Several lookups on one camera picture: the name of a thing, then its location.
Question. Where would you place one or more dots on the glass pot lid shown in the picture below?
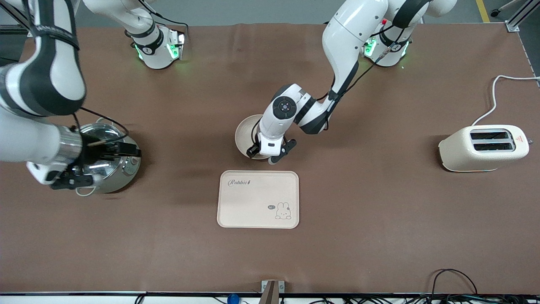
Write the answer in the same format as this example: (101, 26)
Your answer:
(107, 169)

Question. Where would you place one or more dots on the round beige plate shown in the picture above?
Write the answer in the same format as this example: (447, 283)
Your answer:
(247, 135)

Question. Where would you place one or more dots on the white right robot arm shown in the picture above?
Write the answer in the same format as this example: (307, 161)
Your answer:
(50, 63)

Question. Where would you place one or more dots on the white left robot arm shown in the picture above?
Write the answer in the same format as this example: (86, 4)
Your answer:
(350, 33)

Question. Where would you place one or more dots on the silver electric cooking pot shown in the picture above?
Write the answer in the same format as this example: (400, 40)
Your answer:
(126, 169)

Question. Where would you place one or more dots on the beige rabbit print tray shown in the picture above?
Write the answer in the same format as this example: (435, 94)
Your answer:
(253, 202)

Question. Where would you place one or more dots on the brown table mat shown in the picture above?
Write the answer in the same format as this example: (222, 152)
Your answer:
(379, 236)

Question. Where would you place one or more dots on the blue round cap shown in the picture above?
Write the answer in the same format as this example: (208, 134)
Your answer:
(233, 299)

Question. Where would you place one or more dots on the cream two-slot toaster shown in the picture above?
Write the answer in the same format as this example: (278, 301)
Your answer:
(460, 152)

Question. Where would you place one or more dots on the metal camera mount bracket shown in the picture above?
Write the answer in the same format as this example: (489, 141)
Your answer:
(272, 289)

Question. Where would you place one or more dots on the aluminium frame profile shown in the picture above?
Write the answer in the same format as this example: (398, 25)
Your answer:
(14, 17)
(521, 14)

